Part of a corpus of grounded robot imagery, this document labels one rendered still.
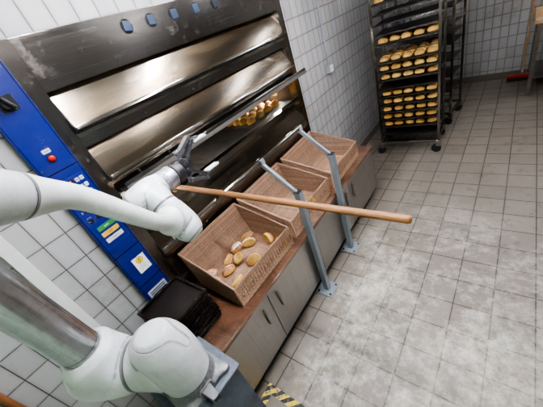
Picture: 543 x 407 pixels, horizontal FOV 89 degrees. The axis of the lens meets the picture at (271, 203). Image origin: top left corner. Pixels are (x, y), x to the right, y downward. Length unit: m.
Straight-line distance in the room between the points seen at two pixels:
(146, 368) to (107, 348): 0.14
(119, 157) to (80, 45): 0.52
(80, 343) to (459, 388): 1.78
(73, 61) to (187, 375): 1.37
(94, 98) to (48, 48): 0.24
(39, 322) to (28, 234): 0.77
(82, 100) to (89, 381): 1.17
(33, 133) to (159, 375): 1.09
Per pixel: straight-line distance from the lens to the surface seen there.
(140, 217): 0.88
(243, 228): 2.12
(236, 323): 1.68
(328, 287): 2.34
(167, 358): 0.88
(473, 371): 2.08
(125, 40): 1.78
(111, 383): 1.00
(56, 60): 1.64
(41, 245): 1.61
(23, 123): 1.53
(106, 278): 1.75
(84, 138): 1.61
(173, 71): 1.87
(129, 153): 1.68
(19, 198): 0.68
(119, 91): 1.70
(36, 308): 0.87
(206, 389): 1.01
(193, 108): 1.92
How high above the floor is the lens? 1.85
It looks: 32 degrees down
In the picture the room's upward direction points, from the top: 21 degrees counter-clockwise
